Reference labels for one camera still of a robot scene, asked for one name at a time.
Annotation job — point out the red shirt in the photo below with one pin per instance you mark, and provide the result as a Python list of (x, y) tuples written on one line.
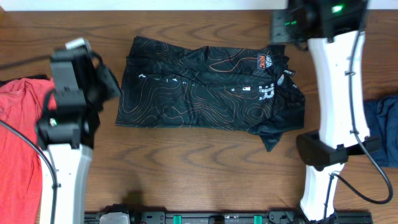
[(21, 171)]

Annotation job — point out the black orange-patterned shirt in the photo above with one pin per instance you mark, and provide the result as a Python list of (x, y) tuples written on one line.
[(236, 89)]

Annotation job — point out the dark blue folded cloth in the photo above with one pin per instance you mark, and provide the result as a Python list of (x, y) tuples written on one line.
[(381, 117)]

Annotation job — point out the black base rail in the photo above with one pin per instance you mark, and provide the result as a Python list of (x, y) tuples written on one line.
[(122, 214)]

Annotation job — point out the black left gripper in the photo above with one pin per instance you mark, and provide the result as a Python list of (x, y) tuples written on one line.
[(114, 85)]

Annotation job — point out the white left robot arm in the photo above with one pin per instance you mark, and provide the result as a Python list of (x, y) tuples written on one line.
[(66, 131)]

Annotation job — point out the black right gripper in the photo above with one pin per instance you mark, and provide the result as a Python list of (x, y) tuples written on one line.
[(276, 35)]

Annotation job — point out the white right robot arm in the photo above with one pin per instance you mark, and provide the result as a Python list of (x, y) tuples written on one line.
[(333, 32)]

